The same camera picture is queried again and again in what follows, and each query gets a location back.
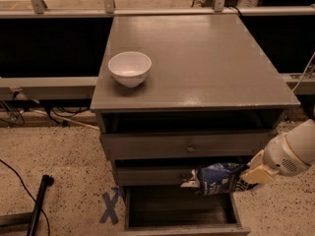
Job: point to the grey metal railing frame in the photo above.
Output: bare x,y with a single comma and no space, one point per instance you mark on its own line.
49,82

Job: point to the grey top drawer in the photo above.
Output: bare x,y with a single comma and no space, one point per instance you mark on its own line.
160,135

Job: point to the grey bottom drawer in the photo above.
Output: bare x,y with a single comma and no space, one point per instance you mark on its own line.
175,211

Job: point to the black metal stand leg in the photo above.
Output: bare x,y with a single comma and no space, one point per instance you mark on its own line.
30,219

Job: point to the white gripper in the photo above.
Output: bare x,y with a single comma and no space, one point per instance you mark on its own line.
280,155

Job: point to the white ceramic bowl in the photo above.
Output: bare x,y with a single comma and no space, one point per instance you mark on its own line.
130,68

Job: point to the blue chip bag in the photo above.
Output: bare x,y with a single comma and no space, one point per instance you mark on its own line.
218,178

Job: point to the grey drawer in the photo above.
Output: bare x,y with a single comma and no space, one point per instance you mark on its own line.
165,171
160,135
175,211

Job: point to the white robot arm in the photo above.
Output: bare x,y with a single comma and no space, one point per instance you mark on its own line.
306,129

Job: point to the blue tape cross mark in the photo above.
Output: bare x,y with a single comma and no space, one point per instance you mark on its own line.
110,204

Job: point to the grey middle drawer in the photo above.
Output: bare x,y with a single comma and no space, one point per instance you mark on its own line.
165,171

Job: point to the grey wooden drawer cabinet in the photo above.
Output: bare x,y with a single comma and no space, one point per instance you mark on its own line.
138,101

